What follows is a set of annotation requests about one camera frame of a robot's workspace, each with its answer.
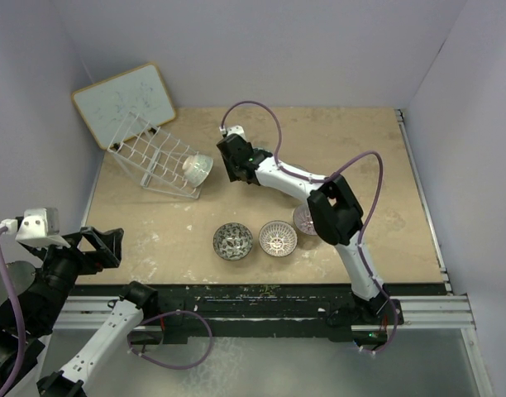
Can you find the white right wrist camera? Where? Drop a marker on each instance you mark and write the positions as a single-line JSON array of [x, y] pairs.
[[234, 130]]

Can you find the white wire dish rack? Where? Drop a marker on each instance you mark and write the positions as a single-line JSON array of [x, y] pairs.
[[153, 157]]

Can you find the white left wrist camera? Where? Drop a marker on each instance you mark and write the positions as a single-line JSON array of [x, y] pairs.
[[37, 228]]

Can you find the brown floral pattern bowl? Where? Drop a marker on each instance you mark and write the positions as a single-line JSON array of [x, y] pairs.
[[232, 241]]

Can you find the aluminium rail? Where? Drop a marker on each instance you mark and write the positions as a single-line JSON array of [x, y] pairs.
[[436, 246], [92, 166]]

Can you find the purple striped bowl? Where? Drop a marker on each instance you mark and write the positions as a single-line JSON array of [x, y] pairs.
[[303, 220]]

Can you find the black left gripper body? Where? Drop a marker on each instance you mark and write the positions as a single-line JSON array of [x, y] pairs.
[[62, 265]]

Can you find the aluminium left side rail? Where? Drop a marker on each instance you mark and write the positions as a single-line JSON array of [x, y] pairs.
[[92, 166]]

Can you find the aluminium right side rail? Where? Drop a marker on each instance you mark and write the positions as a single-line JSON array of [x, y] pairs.
[[436, 246]]

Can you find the maroon triangle pattern bowl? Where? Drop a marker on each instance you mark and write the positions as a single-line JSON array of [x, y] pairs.
[[278, 239]]

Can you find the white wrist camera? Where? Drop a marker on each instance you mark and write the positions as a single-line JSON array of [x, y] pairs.
[[37, 228], [234, 130]]

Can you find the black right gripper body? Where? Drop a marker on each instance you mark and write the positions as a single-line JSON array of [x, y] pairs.
[[231, 169]]

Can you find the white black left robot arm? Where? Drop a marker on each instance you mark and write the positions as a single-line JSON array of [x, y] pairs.
[[51, 342]]

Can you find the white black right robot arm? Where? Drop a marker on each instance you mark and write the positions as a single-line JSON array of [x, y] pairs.
[[335, 211]]

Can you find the teal triangle pattern bowl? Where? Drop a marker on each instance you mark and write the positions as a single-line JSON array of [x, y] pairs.
[[196, 168]]

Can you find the yellow-framed whiteboard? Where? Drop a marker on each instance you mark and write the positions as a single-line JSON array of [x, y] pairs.
[[104, 105]]

